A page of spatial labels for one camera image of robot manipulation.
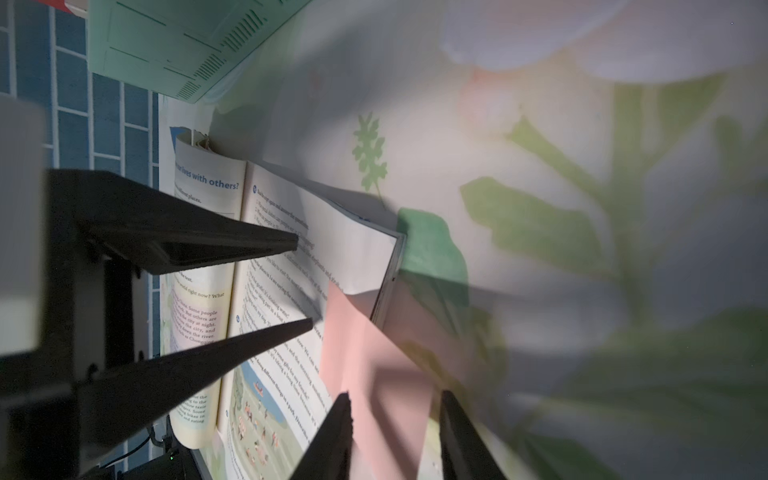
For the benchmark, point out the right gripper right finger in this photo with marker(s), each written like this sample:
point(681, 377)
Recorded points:
point(464, 455)

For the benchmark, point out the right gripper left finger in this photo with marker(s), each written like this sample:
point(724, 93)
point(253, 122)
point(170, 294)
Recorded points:
point(328, 457)

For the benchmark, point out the pink sticky note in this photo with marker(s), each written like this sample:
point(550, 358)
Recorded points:
point(390, 396)

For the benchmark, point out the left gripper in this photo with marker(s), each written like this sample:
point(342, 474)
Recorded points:
point(86, 387)

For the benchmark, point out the floral table mat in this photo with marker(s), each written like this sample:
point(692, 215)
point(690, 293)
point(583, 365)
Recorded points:
point(583, 187)

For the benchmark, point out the green file organizer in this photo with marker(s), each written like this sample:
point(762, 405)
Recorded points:
point(177, 48)

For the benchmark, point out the red folder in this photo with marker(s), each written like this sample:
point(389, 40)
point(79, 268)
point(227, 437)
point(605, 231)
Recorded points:
point(75, 7)

